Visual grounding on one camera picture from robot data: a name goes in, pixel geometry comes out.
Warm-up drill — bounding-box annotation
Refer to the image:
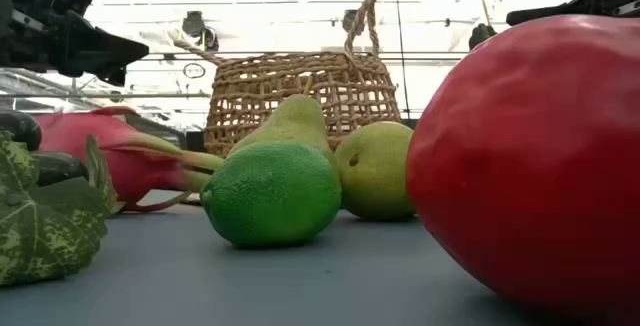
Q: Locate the pink dragon fruit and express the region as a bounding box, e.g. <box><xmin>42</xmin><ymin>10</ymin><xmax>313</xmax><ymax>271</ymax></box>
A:
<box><xmin>33</xmin><ymin>105</ymin><xmax>226</xmax><ymax>213</ymax></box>

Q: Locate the red strawberry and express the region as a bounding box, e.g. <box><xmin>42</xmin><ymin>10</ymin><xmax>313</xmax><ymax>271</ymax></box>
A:
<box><xmin>405</xmin><ymin>14</ymin><xmax>640</xmax><ymax>320</ymax></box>

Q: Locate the woven wicker basket with handles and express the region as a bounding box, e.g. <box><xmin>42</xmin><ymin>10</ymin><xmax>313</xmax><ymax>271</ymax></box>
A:
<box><xmin>167</xmin><ymin>0</ymin><xmax>403</xmax><ymax>158</ymax></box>

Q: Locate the green pear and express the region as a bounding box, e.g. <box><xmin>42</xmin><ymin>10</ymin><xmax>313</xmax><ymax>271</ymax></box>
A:
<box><xmin>333</xmin><ymin>120</ymin><xmax>416</xmax><ymax>221</ymax></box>
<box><xmin>227</xmin><ymin>93</ymin><xmax>341</xmax><ymax>167</ymax></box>

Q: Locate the small green lime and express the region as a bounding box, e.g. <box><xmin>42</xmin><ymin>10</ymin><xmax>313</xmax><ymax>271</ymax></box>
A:
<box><xmin>199</xmin><ymin>140</ymin><xmax>343</xmax><ymax>248</ymax></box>

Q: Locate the green cactus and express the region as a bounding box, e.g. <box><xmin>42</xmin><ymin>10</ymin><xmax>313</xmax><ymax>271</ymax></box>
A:
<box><xmin>468</xmin><ymin>22</ymin><xmax>499</xmax><ymax>51</ymax></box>

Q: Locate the black background monitor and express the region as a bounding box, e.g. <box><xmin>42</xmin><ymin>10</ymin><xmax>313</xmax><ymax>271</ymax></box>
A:
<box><xmin>183</xmin><ymin>129</ymin><xmax>207</xmax><ymax>155</ymax></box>

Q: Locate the black grape bunch with leaf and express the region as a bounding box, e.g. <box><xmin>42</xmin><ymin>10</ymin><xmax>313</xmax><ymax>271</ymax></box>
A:
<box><xmin>0</xmin><ymin>109</ymin><xmax>126</xmax><ymax>287</ymax></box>

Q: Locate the black hanging cable loop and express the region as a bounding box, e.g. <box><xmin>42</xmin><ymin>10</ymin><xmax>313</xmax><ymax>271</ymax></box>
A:
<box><xmin>182</xmin><ymin>62</ymin><xmax>207</xmax><ymax>80</ymax></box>

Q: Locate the black ceiling cable reel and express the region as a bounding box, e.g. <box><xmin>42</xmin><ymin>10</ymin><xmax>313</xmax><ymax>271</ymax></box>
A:
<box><xmin>181</xmin><ymin>9</ymin><xmax>220</xmax><ymax>52</ymax></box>
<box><xmin>342</xmin><ymin>8</ymin><xmax>359</xmax><ymax>35</ymax></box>

